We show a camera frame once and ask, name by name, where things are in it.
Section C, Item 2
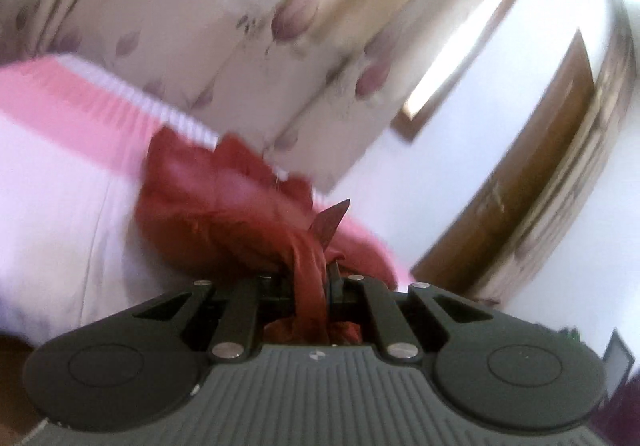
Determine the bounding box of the red puffer jacket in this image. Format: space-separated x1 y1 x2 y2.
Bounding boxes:
134 127 398 345

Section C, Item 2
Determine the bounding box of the pink white bed sheet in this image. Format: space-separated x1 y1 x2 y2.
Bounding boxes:
1 55 221 346

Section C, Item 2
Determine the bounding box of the brown wooden door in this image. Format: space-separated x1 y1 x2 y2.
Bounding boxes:
411 32 594 295

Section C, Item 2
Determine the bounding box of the floral beige curtain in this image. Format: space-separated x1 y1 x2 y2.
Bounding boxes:
0 0 557 195

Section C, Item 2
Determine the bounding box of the wooden window frame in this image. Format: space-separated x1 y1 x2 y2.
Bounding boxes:
383 0 515 142

